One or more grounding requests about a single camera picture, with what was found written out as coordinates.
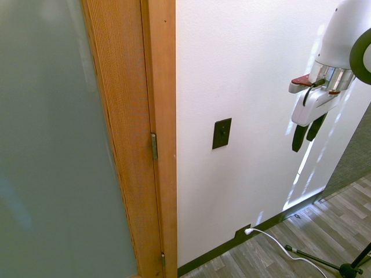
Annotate red grey wrist camera mount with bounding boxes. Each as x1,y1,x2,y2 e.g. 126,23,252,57
288,74,311,94

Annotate black tripod stand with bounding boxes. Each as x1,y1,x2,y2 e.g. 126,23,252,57
284,237,371,278

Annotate wooden door frame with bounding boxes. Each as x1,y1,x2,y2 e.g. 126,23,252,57
140,0,178,278

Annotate wooden door with frosted glass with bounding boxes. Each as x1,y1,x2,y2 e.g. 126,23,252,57
0,0,163,278

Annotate dark baseboard strip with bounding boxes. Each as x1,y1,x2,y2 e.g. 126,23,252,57
177,186,325,278

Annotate white power plug and cable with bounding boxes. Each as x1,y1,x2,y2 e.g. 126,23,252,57
244,228,328,278

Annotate dark wall outlet plate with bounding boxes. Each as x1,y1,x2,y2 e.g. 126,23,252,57
234,223,252,240

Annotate large metal door hinge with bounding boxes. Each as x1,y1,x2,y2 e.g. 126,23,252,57
150,133,158,162

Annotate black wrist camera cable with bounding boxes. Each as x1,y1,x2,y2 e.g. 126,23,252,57
302,78,325,107

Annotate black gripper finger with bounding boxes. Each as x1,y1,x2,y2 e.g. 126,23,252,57
306,112,328,142
291,123,307,153

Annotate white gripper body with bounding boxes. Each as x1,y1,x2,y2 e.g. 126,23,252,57
290,89,341,127

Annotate dark brown light switch plate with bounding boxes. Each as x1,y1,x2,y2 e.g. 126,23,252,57
212,118,232,150

